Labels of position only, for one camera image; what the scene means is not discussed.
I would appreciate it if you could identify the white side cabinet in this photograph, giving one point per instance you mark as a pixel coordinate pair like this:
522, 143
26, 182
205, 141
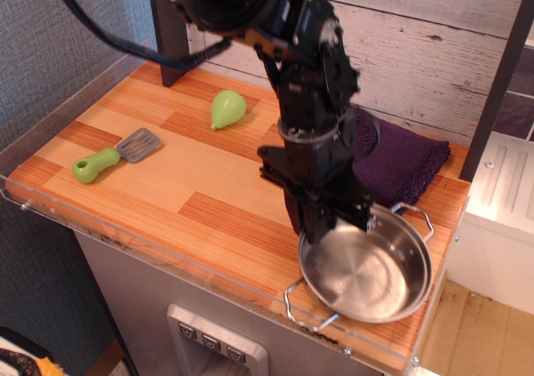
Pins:
492, 251

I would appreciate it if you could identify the green toy pear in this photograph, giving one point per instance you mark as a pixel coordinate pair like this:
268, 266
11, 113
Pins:
227, 108

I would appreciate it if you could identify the stainless steel pot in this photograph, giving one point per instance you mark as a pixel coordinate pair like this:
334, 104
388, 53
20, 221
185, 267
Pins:
379, 276

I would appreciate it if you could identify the dark left vertical post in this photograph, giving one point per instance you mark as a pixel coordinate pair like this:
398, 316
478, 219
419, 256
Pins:
170, 31

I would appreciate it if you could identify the clear acrylic table guard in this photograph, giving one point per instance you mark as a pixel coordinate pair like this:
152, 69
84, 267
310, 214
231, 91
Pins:
198, 203

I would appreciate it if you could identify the grey toy fridge cabinet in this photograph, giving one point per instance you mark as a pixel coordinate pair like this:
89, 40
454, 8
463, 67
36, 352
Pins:
138, 292

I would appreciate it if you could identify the orange yellow object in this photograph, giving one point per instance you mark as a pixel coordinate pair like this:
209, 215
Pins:
48, 368

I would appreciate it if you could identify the silver dispenser button panel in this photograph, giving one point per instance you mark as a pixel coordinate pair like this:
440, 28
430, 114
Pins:
207, 348

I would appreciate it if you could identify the purple folded cloth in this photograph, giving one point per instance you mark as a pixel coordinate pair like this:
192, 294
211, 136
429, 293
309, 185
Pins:
399, 165

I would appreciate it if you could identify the dark vertical post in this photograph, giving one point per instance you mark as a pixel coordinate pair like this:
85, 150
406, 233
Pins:
170, 31
504, 73

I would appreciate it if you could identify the green handled grey spatula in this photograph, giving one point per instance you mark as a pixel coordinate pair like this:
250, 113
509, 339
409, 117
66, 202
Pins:
134, 148

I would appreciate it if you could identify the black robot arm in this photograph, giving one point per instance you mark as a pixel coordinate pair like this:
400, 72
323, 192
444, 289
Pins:
300, 43

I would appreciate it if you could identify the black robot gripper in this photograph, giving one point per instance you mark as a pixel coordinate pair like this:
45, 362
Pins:
319, 186

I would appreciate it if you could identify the dark right vertical post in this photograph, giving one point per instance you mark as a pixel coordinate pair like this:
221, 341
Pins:
504, 73

